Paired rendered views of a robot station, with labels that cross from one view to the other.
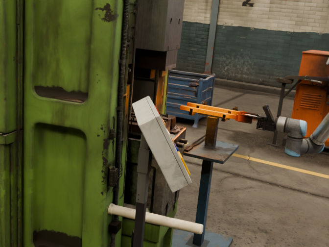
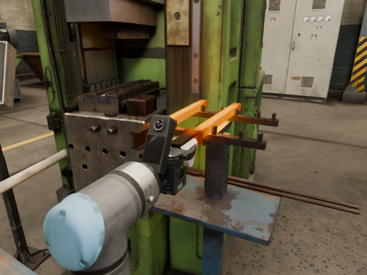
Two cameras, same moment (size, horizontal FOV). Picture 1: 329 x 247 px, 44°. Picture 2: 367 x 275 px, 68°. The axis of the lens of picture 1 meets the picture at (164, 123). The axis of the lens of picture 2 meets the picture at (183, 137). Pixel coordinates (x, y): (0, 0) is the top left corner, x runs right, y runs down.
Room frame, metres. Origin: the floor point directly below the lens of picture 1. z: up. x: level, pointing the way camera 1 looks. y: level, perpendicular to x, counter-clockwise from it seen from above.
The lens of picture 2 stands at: (2.48, -1.10, 1.21)
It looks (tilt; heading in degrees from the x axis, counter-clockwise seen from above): 20 degrees down; 93
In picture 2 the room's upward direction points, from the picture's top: straight up
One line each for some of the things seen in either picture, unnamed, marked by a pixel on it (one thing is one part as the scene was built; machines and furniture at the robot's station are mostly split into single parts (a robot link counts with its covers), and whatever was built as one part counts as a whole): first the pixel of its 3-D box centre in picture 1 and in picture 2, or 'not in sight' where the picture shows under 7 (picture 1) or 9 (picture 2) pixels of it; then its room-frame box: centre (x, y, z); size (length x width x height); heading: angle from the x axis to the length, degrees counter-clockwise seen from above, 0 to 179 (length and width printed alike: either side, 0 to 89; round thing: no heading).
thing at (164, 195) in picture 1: (127, 164); (137, 144); (2.16, 0.19, 0.69); 0.56 x 0.38 x 0.45; 75
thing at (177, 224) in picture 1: (155, 219); (31, 171); (1.69, 0.00, 0.62); 0.44 x 0.05 x 0.05; 75
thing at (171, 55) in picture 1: (132, 55); (117, 12); (2.11, 0.20, 1.32); 0.42 x 0.20 x 0.10; 75
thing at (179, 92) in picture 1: (171, 93); not in sight; (6.30, -0.06, 0.36); 1.20 x 0.80 x 0.72; 70
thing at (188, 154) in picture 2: not in sight; (182, 153); (2.45, -0.58, 0.98); 0.09 x 0.05 x 0.02; 63
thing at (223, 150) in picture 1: (209, 149); (215, 196); (2.54, -0.31, 0.71); 0.40 x 0.30 x 0.02; 157
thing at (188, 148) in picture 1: (201, 139); (258, 186); (2.69, -0.26, 0.73); 0.60 x 0.04 x 0.01; 156
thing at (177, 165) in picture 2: (267, 122); (158, 173); (2.40, -0.62, 0.96); 0.12 x 0.08 x 0.09; 66
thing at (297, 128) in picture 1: (295, 127); (96, 217); (2.33, -0.78, 0.96); 0.12 x 0.09 x 0.10; 66
